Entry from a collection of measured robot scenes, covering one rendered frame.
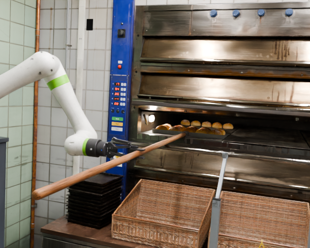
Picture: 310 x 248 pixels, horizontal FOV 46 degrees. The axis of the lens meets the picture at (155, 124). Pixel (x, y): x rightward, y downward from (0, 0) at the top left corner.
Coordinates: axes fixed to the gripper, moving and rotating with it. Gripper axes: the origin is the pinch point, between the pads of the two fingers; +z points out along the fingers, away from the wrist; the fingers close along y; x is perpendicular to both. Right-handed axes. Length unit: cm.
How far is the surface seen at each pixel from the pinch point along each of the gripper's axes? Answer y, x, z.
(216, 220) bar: 35, -24, 38
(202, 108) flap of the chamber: -22, -69, 18
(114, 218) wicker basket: 49, -36, -26
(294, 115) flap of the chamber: -21, -68, 73
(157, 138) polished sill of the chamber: 3, -84, -17
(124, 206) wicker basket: 46, -52, -26
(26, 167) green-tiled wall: 37, -78, -123
